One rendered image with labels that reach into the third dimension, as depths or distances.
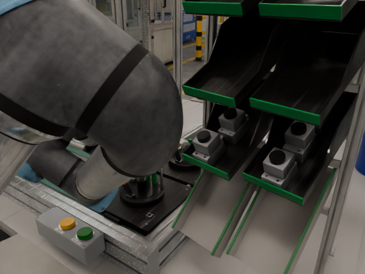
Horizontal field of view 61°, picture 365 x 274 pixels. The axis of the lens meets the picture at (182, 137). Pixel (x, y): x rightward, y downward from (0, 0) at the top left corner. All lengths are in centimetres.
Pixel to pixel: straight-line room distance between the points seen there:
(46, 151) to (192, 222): 39
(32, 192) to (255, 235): 71
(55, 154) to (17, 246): 47
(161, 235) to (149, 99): 60
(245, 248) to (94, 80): 58
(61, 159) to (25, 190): 49
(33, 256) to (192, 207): 48
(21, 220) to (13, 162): 83
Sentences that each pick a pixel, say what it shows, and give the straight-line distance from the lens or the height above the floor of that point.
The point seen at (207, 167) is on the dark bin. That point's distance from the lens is 68.
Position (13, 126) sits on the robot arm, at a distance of 33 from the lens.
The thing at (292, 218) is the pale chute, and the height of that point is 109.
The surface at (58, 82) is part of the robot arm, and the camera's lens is 31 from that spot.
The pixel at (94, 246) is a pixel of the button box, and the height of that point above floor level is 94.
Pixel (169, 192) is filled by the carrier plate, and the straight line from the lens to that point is 100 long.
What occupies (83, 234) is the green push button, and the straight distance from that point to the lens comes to 89.
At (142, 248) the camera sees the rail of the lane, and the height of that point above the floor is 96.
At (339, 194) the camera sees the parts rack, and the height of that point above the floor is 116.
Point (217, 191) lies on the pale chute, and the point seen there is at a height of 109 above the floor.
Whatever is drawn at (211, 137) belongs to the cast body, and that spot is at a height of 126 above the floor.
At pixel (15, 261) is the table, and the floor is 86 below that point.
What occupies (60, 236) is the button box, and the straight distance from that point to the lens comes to 93.
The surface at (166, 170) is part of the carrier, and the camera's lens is 111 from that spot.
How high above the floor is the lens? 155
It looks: 25 degrees down
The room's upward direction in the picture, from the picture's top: straight up
